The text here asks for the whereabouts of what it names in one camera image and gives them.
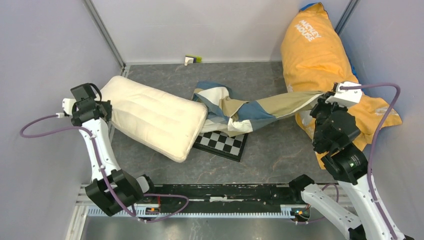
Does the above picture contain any aluminium frame post left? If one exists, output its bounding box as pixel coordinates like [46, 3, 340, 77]
[82, 0, 126, 70]

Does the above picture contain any cream white pillow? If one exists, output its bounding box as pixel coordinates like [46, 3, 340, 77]
[100, 75, 208, 163]

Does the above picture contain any white slotted cable duct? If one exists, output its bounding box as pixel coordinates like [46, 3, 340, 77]
[86, 204, 311, 220]

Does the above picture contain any aluminium frame post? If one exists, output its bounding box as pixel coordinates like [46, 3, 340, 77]
[334, 0, 360, 35]
[82, 0, 126, 70]

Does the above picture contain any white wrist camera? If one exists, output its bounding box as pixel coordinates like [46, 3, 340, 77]
[325, 81, 363, 108]
[56, 98, 76, 119]

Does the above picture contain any small white green block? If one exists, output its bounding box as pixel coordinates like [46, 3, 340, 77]
[184, 55, 203, 66]

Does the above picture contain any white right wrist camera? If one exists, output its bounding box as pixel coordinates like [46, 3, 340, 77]
[325, 81, 363, 108]

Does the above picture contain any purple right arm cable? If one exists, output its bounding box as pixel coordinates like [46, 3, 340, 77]
[339, 82, 402, 240]

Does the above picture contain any aluminium frame post right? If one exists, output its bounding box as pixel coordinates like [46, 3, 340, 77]
[334, 0, 360, 35]

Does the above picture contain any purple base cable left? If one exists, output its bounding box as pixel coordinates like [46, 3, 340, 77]
[137, 194, 190, 224]

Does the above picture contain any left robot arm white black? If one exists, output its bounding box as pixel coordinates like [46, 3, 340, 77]
[67, 83, 157, 217]

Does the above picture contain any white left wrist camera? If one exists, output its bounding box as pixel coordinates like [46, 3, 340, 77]
[56, 98, 76, 119]

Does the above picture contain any black white checkerboard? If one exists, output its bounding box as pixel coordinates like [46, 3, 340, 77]
[192, 131, 248, 162]

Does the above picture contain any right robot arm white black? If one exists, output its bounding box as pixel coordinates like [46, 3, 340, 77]
[288, 95, 411, 240]

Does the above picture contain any yellow Mickey Mouse pillow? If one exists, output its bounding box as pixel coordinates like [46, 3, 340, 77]
[280, 2, 389, 150]

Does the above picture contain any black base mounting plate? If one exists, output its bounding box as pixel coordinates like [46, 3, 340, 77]
[153, 183, 305, 205]

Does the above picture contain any blue beige checkered pillowcase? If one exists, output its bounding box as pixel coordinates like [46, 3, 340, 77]
[191, 81, 324, 137]

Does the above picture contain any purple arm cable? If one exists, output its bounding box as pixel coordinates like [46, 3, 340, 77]
[19, 114, 138, 219]
[339, 82, 402, 240]

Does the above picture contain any aluminium frame rail front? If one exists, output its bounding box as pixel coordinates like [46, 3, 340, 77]
[75, 183, 376, 208]

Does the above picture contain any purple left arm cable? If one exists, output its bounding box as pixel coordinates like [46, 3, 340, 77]
[19, 114, 138, 219]

